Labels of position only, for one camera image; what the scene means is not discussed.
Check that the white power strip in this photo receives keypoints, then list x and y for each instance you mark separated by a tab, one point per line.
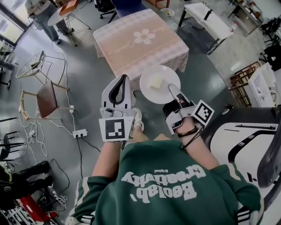
80	133

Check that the red box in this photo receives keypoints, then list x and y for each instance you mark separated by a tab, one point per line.
33	208

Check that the white plate of food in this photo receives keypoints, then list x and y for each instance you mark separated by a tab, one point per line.
163	75

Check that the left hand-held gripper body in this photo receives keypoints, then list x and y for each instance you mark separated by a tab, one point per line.
114	128

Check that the pale yellow food piece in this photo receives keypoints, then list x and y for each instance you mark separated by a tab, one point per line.
155	82

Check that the wooden workbench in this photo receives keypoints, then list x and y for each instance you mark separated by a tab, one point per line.
248	13

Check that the white appliance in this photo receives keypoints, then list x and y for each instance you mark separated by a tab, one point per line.
263	85

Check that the clear bottle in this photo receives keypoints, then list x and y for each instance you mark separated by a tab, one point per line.
233	27

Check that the blue chair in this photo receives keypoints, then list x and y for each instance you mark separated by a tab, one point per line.
129	6

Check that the black metal chair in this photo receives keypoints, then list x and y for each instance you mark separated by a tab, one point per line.
9	145

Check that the white power adapter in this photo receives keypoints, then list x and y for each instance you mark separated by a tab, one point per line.
71	109

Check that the person's leg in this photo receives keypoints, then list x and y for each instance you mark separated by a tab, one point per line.
140	136

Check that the white rectangular table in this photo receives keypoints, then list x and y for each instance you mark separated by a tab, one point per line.
210	24

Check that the wooden chair with brown seat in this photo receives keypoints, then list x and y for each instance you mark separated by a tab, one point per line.
46	99

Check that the person's green sweatshirt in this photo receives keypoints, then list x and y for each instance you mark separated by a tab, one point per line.
166	189

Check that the black device on stand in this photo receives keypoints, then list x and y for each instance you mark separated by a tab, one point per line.
207	14

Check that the bin with white bag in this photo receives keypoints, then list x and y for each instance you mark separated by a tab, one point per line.
167	12

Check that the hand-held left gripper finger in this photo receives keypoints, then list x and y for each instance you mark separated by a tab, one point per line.
128	96
107	96

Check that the person's left forearm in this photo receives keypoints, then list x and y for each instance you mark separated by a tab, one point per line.
107	158

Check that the brown wooden rack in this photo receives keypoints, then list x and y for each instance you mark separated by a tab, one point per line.
242	83

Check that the person's right forearm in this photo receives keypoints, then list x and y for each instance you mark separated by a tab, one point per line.
199	151

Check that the black bags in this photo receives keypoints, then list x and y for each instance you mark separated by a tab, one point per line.
26	180

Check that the black equipment stand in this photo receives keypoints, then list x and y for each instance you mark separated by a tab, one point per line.
271	41

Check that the orange box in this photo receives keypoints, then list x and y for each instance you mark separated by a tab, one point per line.
68	7

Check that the person's white shoe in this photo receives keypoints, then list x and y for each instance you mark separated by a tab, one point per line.
138	118

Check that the table with pink flower cloth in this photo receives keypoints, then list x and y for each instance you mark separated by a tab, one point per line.
123	55

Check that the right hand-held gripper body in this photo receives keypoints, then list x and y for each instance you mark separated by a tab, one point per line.
186	109

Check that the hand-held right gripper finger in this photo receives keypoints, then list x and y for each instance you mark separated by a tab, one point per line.
174	91

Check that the white and black machine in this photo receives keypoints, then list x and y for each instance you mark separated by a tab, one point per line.
241	142

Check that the black office chair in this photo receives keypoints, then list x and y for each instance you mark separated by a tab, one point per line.
105	7

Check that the round grey side table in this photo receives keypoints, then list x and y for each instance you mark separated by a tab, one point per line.
58	18

